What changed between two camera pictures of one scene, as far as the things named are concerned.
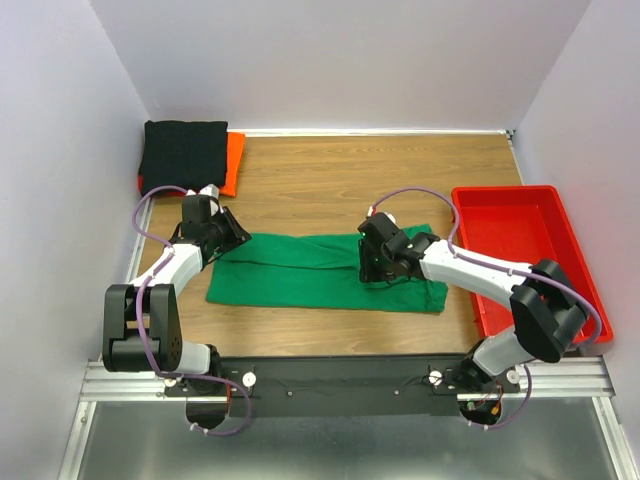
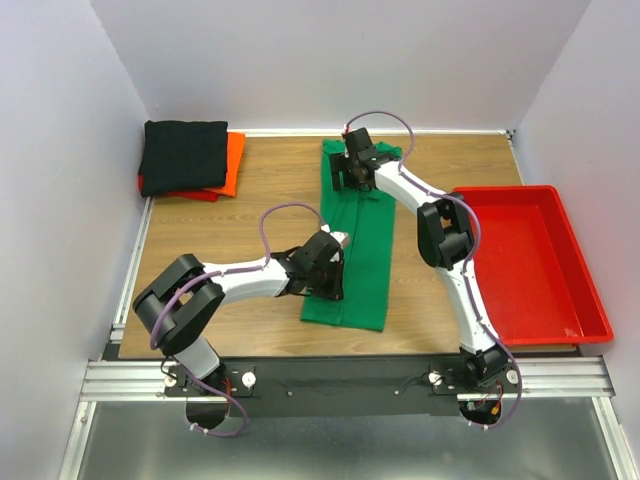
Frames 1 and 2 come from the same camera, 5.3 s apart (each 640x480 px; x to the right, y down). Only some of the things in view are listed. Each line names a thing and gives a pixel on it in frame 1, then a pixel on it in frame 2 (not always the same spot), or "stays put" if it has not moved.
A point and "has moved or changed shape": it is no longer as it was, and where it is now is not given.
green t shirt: (313, 271) has moved or changed shape
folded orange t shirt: (234, 154) stays put
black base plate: (343, 385) stays put
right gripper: (365, 269) -> (338, 164)
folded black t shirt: (191, 155) stays put
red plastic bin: (527, 224) stays put
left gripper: (238, 234) -> (336, 288)
